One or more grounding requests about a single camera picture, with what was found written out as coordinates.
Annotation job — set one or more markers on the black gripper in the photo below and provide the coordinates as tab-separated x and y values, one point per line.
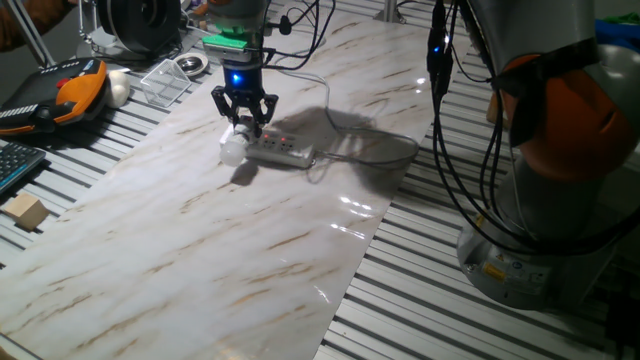
242	82

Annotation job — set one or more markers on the small white plug adapter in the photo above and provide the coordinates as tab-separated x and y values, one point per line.
234	152

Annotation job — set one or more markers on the forearm in brown sleeve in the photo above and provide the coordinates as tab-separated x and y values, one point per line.
30	17

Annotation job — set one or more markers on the white power strip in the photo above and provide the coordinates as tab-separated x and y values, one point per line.
285	147

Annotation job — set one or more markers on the round metal tape roll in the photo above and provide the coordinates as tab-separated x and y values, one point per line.
191	64

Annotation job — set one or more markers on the clear plastic box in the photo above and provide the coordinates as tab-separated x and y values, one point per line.
165	82

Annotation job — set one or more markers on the white round toy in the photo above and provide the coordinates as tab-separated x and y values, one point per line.
119	89

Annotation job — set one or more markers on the large black spool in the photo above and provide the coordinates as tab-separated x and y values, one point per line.
140	22

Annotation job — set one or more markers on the marble pattern mat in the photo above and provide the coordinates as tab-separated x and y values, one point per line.
200	260

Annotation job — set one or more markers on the orange black teach pendant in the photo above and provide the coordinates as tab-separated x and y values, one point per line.
45	100

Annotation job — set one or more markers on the slanted aluminium bar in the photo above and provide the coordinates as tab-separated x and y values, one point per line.
32	35

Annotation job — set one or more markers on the black keyboard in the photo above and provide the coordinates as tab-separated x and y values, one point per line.
17	165

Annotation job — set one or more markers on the tan wooden block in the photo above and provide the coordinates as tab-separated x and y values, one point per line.
25	211

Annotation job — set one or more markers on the blue bag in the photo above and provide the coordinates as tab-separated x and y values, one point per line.
620	32

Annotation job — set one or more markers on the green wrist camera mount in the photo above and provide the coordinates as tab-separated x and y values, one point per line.
225	42

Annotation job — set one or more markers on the aluminium post with base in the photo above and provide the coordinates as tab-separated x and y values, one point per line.
389	11

